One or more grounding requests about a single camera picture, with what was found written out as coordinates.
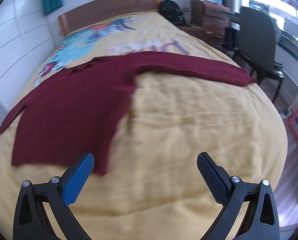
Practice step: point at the wooden headboard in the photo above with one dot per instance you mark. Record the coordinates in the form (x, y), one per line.
(100, 10)

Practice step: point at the dark office chair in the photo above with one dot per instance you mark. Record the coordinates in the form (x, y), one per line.
(258, 36)

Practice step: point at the dark red knit sweater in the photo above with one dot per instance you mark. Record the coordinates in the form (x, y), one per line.
(77, 110)

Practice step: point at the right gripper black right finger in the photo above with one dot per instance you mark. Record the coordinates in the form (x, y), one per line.
(260, 220)

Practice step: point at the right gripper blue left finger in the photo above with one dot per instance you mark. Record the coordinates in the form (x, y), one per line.
(31, 220)

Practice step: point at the wooden drawer cabinet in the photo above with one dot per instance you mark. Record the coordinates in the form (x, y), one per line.
(208, 23)

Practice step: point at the black backpack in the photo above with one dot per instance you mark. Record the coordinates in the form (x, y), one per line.
(171, 11)

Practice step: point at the white wardrobe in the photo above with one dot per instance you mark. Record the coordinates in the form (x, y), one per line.
(25, 43)

